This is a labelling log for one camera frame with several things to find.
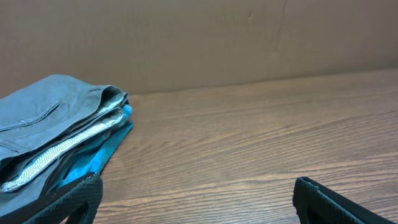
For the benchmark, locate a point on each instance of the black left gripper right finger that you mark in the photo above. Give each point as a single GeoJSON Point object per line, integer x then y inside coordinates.
{"type": "Point", "coordinates": [317, 204]}

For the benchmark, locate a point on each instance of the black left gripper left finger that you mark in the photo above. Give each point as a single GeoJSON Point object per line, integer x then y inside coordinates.
{"type": "Point", "coordinates": [74, 203]}

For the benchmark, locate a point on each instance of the folded blue garment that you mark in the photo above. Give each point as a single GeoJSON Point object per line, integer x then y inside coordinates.
{"type": "Point", "coordinates": [96, 152]}

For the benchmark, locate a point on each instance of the folded grey trousers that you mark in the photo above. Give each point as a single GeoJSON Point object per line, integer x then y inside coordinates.
{"type": "Point", "coordinates": [42, 125]}

